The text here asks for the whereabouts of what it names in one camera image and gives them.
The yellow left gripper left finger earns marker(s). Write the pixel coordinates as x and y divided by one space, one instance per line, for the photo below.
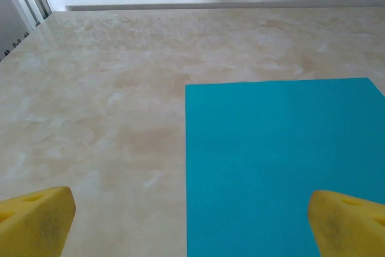
33 224

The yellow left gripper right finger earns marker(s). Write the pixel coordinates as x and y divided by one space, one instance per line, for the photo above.
349 227

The blue square paper sheet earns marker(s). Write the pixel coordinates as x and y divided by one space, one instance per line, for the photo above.
270 148

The aluminium back frame rail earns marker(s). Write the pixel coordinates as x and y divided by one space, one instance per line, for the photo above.
210 1

